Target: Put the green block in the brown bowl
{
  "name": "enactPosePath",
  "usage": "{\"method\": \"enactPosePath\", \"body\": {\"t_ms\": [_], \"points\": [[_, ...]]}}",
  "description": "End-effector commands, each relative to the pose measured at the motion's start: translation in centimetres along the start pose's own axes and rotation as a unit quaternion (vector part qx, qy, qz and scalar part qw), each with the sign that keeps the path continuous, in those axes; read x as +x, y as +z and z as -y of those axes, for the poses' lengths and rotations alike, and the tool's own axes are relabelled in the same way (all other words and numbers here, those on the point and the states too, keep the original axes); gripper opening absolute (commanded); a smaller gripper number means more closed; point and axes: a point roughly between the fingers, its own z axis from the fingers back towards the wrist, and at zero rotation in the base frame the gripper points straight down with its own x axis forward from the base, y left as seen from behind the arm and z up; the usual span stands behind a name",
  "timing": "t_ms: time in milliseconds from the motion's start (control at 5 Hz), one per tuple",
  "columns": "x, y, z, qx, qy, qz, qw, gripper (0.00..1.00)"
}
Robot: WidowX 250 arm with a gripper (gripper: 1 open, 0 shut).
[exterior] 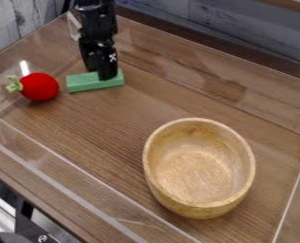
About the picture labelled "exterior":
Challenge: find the clear acrylic corner bracket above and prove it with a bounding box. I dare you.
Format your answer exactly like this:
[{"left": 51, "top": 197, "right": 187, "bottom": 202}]
[{"left": 65, "top": 11, "right": 81, "bottom": 41}]

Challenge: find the light wooden bowl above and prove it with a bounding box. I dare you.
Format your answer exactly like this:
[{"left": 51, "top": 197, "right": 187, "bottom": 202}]
[{"left": 141, "top": 118, "right": 256, "bottom": 219}]

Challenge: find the green rectangular block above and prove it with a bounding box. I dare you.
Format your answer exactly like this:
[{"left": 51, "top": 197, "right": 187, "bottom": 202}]
[{"left": 65, "top": 69, "right": 124, "bottom": 93}]

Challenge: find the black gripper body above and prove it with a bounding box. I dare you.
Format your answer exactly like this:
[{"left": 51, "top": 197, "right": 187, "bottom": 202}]
[{"left": 75, "top": 0, "right": 116, "bottom": 49}]

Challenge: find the black metal table leg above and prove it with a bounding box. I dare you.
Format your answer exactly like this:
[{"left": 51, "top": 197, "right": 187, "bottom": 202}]
[{"left": 13, "top": 199, "right": 60, "bottom": 243}]

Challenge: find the red plush tomato toy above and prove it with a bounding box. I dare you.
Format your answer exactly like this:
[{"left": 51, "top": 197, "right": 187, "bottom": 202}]
[{"left": 6, "top": 72, "right": 60, "bottom": 102}]

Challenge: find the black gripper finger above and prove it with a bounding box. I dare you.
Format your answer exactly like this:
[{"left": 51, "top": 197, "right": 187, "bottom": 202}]
[
  {"left": 95, "top": 45, "right": 117, "bottom": 81},
  {"left": 79, "top": 37, "right": 97, "bottom": 72}
]

